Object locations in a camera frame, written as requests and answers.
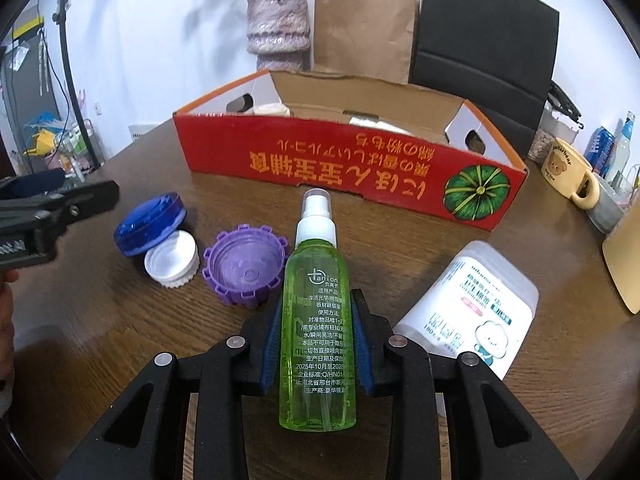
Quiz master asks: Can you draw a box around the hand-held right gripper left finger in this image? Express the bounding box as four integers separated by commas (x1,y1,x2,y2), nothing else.
54,304,286,480

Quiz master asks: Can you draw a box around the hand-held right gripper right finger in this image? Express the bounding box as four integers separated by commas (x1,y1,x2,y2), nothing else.
350,287,581,480

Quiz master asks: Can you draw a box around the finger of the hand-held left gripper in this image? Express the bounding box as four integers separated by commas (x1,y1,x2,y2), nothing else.
29,180,121,233
0,169,68,201

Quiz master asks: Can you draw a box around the green spray bottle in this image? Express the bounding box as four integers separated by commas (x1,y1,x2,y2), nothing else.
278,188,359,431

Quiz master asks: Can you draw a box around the blue round lid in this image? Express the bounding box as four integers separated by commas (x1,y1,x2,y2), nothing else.
114,191,187,257

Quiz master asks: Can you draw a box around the purple ridged lid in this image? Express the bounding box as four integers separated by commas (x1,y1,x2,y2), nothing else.
202,223,291,309

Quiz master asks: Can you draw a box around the small white ribbed cap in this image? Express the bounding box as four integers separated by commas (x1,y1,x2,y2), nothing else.
144,230,201,289

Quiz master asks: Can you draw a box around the clear cotton swab box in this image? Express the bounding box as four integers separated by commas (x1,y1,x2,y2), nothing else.
392,240,540,381

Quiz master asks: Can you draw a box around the red cardboard box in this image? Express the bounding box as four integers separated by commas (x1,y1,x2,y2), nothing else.
172,69,529,233

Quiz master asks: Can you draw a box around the person's left hand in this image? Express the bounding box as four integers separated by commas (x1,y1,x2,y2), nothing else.
0,269,21,356

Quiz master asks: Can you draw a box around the yellow toy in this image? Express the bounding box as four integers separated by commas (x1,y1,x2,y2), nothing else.
22,127,56,158

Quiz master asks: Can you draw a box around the cluttered storage cart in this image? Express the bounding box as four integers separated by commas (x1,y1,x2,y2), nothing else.
22,110,108,181

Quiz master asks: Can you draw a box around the dark cabinet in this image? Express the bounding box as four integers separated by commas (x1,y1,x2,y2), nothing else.
0,7,61,161

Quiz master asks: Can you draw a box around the black light stand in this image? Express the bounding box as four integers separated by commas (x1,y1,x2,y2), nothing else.
57,0,108,166

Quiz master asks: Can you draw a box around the pink textured vase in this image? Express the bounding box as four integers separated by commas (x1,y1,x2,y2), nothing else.
246,0,311,72

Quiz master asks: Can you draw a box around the yellow bear mug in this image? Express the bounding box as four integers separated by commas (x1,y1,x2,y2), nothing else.
540,137,601,210

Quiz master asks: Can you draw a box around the glass clip jar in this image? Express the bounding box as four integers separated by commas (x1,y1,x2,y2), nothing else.
527,80,583,163

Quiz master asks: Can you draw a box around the blue drink can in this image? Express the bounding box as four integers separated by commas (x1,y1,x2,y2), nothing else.
585,127,617,176

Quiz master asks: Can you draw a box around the brown paper bag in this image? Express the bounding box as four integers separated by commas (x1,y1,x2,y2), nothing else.
312,0,420,85

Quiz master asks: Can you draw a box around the clear spray bottle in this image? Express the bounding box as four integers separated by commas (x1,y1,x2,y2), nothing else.
607,111,637,186

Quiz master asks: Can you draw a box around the black paper bag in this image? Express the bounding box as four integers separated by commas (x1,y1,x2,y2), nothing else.
409,0,561,161

